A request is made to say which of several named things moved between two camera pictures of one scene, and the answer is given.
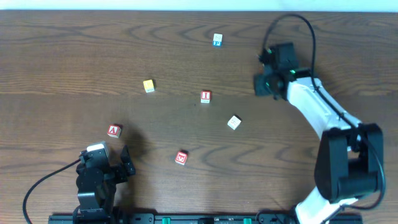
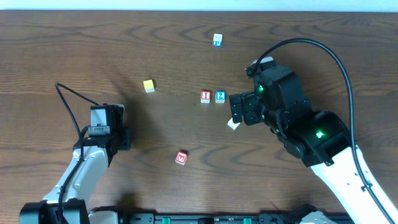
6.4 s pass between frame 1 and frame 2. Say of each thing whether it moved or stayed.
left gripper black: moved
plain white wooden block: stayed
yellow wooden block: stayed
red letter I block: stayed
